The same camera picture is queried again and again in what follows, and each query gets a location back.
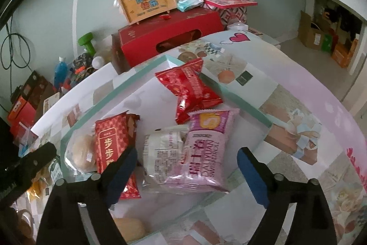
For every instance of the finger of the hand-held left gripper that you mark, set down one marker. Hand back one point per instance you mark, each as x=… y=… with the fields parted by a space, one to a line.
x=35 y=160

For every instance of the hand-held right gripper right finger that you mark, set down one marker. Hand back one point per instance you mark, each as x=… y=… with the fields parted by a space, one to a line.
x=253 y=176

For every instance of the brown cardboard box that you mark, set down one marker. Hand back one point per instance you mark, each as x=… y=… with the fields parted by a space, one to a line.
x=311 y=31

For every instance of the green dumbbell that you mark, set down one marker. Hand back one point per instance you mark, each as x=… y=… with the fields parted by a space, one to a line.
x=87 y=42

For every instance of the white ball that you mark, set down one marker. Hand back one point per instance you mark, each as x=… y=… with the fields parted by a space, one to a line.
x=97 y=63

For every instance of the white flat board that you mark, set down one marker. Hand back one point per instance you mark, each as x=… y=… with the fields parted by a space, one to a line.
x=94 y=77

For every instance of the red patterned snack packet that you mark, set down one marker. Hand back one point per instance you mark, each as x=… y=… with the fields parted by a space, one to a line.
x=111 y=144

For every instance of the orange box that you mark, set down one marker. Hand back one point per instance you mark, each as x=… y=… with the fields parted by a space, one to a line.
x=16 y=107

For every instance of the red cardboard box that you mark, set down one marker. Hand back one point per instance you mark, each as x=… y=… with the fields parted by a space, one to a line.
x=24 y=120

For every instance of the round bun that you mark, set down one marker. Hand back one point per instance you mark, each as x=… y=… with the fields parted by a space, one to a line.
x=81 y=153

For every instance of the pink snack packet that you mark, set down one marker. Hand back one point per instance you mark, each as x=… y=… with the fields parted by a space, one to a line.
x=208 y=153

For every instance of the camouflage toy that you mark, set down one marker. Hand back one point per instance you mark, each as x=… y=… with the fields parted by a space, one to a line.
x=83 y=65

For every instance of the white round device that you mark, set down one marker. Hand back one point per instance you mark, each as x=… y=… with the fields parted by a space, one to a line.
x=238 y=26

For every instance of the wet wipes pack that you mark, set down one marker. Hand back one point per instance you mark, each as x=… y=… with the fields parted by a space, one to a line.
x=189 y=3

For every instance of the clear plastic box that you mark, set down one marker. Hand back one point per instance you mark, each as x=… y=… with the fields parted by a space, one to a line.
x=25 y=137

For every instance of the white snack packet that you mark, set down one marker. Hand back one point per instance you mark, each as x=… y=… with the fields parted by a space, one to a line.
x=162 y=157

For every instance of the orange carton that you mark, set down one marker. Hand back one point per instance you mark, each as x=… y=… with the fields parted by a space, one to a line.
x=344 y=53

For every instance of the green bag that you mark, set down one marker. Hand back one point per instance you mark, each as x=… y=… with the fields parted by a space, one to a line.
x=326 y=43

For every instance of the patterned box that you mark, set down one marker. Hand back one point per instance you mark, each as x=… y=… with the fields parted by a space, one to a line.
x=235 y=16

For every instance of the red gift box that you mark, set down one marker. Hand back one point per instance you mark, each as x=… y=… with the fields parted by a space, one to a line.
x=172 y=34

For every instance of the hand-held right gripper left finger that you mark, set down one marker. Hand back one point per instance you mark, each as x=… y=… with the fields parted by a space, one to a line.
x=123 y=173

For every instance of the white tray with teal rim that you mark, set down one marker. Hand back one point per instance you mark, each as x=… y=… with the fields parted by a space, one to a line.
x=137 y=103

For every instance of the blue bottle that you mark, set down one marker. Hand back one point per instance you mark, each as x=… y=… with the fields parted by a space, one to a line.
x=60 y=70

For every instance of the yellow crackers packet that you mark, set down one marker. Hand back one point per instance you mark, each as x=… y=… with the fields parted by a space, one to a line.
x=38 y=187

